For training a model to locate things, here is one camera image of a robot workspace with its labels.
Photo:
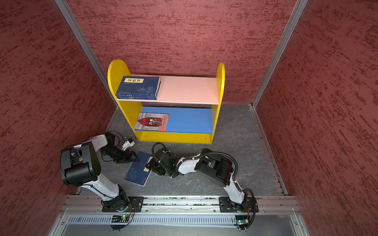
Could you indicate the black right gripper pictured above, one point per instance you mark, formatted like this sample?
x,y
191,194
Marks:
x,y
153,164

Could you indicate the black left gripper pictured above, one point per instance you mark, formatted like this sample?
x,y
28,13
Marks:
x,y
125,159

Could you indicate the blue book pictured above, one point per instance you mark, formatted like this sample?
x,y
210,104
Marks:
x,y
138,87
138,172

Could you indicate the red Hamlet picture book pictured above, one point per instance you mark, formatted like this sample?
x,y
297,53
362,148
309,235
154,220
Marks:
x,y
153,122

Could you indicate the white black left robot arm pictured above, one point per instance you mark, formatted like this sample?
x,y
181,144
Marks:
x,y
81,167

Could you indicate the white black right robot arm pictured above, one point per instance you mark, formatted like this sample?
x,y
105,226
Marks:
x,y
218,167

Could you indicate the yellow pink blue bookshelf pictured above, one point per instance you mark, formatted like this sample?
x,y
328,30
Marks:
x,y
192,103

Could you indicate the left controller circuit board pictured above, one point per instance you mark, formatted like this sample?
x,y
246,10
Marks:
x,y
119,219

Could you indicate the controller circuit board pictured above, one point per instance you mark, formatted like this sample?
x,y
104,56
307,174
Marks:
x,y
119,219
242,220

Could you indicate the right controller circuit board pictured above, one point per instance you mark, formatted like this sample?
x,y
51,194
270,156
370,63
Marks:
x,y
242,220

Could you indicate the left aluminium corner profile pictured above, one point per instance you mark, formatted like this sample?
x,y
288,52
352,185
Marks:
x,y
78,33

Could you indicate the aluminium corner profile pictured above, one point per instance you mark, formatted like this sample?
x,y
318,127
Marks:
x,y
78,33
285,37

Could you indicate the right aluminium corner profile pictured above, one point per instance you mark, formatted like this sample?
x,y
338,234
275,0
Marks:
x,y
285,37

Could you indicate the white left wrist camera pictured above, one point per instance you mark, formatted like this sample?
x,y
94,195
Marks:
x,y
127,144

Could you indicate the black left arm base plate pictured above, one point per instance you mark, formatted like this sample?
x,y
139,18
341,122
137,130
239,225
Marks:
x,y
135,204

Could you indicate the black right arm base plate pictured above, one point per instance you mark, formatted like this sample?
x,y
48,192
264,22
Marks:
x,y
248,205

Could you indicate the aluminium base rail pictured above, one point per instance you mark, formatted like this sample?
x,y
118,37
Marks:
x,y
159,204

